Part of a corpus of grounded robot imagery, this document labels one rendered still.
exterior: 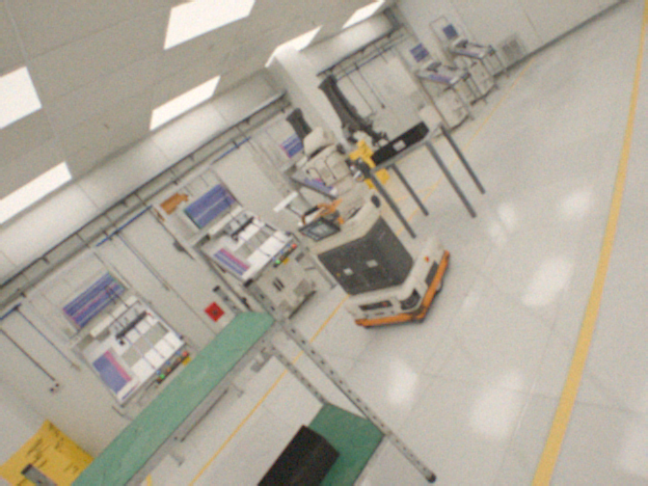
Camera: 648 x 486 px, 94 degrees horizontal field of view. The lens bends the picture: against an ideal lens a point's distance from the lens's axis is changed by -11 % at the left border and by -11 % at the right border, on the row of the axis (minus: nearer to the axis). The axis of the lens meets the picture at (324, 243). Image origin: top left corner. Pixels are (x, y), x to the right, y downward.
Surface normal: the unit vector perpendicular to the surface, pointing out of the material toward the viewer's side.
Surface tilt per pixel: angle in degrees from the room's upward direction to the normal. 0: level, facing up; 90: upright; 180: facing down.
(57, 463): 90
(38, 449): 90
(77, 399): 90
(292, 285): 90
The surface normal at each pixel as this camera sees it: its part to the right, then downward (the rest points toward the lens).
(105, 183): 0.51, -0.16
